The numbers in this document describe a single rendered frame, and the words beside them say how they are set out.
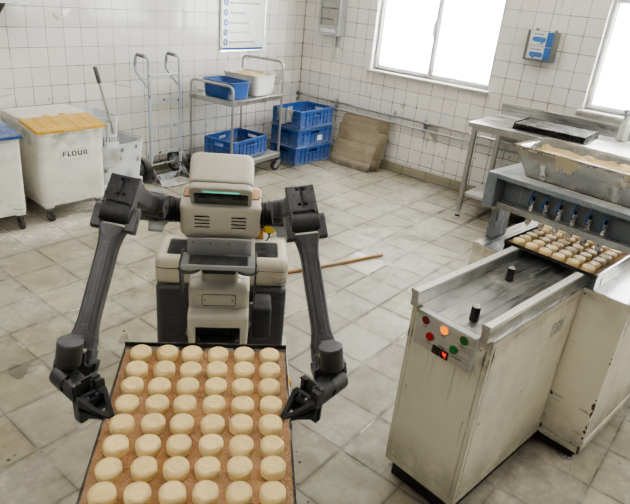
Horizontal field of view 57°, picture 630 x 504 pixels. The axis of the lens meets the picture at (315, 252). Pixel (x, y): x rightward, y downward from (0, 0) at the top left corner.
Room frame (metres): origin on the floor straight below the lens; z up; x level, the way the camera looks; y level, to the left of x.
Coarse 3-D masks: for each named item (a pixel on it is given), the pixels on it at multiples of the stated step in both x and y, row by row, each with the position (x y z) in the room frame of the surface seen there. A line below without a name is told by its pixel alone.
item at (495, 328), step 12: (576, 276) 2.08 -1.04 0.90; (588, 276) 2.16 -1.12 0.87; (552, 288) 1.95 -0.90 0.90; (564, 288) 2.00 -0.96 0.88; (576, 288) 2.09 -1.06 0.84; (528, 300) 1.84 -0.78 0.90; (540, 300) 1.85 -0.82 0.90; (552, 300) 1.94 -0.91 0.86; (516, 312) 1.74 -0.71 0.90; (528, 312) 1.80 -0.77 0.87; (492, 324) 1.64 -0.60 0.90; (504, 324) 1.68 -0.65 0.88; (516, 324) 1.75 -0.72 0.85; (480, 336) 1.63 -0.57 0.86; (492, 336) 1.63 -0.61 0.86
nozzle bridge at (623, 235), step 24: (504, 168) 2.55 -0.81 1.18; (504, 192) 2.51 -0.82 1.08; (528, 192) 2.43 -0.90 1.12; (552, 192) 2.28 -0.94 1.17; (576, 192) 2.29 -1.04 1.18; (504, 216) 2.58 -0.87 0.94; (528, 216) 2.36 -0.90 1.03; (552, 216) 2.34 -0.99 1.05; (600, 216) 2.21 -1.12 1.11; (624, 216) 2.08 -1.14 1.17; (600, 240) 2.15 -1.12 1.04; (624, 240) 2.13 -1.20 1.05
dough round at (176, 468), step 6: (174, 456) 0.85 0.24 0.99; (180, 456) 0.86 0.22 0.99; (168, 462) 0.84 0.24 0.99; (174, 462) 0.84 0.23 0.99; (180, 462) 0.84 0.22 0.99; (186, 462) 0.84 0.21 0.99; (168, 468) 0.82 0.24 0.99; (174, 468) 0.82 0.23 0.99; (180, 468) 0.83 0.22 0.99; (186, 468) 0.83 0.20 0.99; (168, 474) 0.81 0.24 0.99; (174, 474) 0.81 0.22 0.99; (180, 474) 0.81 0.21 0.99; (186, 474) 0.82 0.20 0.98; (168, 480) 0.81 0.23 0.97; (174, 480) 0.81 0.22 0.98; (180, 480) 0.81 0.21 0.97
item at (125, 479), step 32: (128, 352) 1.16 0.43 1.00; (256, 352) 1.22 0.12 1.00; (256, 384) 1.10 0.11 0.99; (192, 416) 0.98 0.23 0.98; (224, 416) 0.99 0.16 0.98; (256, 416) 1.00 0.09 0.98; (96, 448) 0.87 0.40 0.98; (192, 448) 0.89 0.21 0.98; (224, 448) 0.90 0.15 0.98; (256, 448) 0.91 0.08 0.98; (288, 448) 0.92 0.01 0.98; (96, 480) 0.80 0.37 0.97; (128, 480) 0.80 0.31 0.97; (160, 480) 0.81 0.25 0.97; (192, 480) 0.82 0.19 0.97; (224, 480) 0.83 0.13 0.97; (256, 480) 0.83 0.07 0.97; (288, 480) 0.84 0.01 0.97
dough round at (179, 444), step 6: (174, 438) 0.90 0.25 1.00; (180, 438) 0.90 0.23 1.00; (186, 438) 0.90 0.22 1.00; (168, 444) 0.88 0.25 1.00; (174, 444) 0.88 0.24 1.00; (180, 444) 0.88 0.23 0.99; (186, 444) 0.88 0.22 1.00; (168, 450) 0.87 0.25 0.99; (174, 450) 0.87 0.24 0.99; (180, 450) 0.87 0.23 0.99; (186, 450) 0.87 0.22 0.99
